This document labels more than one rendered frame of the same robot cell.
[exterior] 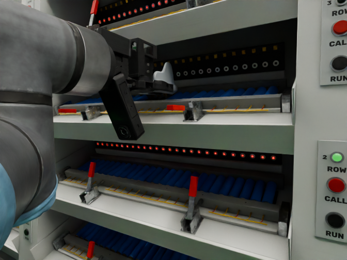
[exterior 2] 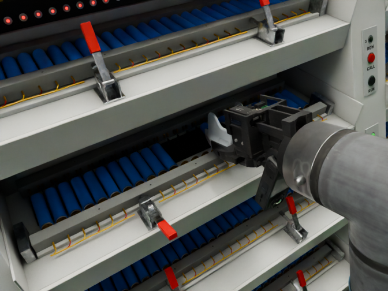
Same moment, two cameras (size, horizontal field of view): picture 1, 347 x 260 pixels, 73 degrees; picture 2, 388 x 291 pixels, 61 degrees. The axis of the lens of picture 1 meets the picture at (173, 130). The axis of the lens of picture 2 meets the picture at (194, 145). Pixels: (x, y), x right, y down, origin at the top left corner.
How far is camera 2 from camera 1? 61 cm
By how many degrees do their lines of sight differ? 58
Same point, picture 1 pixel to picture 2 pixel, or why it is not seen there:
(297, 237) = not seen: hidden behind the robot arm
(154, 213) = (262, 253)
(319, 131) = (365, 124)
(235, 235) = (321, 215)
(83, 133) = (154, 245)
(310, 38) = (358, 66)
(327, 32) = (365, 61)
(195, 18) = (283, 55)
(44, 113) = not seen: outside the picture
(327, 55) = (366, 76)
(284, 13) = (338, 45)
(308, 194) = not seen: hidden behind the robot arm
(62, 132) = (103, 272)
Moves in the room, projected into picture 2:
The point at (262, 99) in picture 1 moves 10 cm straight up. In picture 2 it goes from (317, 111) to (313, 59)
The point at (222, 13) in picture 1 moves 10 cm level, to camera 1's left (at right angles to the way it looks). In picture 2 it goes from (304, 49) to (288, 64)
